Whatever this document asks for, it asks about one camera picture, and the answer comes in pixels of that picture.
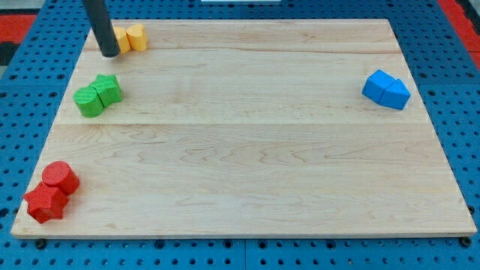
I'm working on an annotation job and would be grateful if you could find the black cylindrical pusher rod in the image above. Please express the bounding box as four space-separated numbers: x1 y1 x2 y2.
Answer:
82 0 120 58

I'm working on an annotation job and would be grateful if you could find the yellow hexagon block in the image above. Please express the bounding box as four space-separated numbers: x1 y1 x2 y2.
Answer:
113 26 131 54

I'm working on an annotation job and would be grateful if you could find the yellow heart block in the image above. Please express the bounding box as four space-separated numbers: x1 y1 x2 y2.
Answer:
126 24 148 52

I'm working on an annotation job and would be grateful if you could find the green star block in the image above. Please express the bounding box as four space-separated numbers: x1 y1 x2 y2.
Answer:
90 74 122 108

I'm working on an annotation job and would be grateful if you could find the green cylinder block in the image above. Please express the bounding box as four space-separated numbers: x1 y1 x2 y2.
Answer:
73 86 104 118

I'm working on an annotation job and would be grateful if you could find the wooden board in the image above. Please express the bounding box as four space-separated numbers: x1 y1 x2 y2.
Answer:
11 19 477 240

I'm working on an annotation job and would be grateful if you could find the red cylinder block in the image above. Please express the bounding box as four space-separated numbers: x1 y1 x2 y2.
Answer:
41 160 80 195

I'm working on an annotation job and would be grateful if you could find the red star block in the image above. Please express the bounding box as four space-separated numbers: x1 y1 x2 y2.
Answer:
23 182 69 224

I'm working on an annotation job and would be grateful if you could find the blue cube block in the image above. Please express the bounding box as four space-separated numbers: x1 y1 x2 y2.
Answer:
361 70 395 103

